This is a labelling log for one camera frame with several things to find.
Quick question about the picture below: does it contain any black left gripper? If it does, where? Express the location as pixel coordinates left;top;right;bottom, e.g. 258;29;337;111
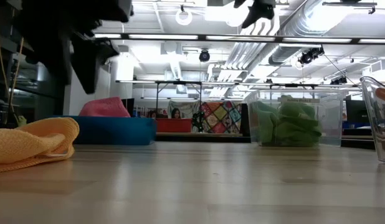
67;0;134;95

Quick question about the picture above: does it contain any pink microfiber towel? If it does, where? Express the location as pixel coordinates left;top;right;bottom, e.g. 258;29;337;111
78;96;131;118

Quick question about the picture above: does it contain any orange microfiber towel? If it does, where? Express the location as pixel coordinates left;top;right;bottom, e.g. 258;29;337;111
0;116;80;174

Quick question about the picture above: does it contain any black beam with light strips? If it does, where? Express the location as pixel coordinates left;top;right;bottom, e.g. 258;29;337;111
94;32;385;45

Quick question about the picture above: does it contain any black monitor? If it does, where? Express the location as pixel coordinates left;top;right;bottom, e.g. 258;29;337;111
345;99;369;124
121;98;135;118

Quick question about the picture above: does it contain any white round ceiling fixture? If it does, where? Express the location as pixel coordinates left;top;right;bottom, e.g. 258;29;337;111
175;6;193;26

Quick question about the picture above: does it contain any blue basket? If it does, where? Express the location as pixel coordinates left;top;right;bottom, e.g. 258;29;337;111
54;115;158;146

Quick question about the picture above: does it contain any red storage bin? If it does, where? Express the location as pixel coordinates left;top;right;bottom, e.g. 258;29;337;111
155;118;193;134

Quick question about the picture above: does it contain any grey hanging cloth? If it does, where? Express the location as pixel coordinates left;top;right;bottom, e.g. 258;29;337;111
167;100;201;119

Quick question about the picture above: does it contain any colourful patchwork quilt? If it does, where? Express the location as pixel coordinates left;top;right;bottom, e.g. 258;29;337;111
198;101;243;134

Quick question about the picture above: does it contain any deep clear plastic bin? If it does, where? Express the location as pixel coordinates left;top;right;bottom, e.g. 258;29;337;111
244;89;349;147

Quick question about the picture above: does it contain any shallow clear plastic tray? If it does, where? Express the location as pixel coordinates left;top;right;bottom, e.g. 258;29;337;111
359;76;385;164

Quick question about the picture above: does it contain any silver ventilation duct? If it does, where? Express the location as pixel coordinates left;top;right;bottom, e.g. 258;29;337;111
269;0;336;66

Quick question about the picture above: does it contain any black round camera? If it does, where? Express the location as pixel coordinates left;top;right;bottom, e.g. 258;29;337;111
198;49;211;63

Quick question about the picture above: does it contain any black ceiling camera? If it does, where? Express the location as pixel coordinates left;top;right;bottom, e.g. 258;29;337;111
297;45;325;65
330;75;348;85

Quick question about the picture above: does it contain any black metal rig frame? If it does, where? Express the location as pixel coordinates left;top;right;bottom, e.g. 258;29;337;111
115;79;376;121

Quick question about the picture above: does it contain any yellow cable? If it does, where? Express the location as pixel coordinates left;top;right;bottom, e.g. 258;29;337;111
0;4;25;125

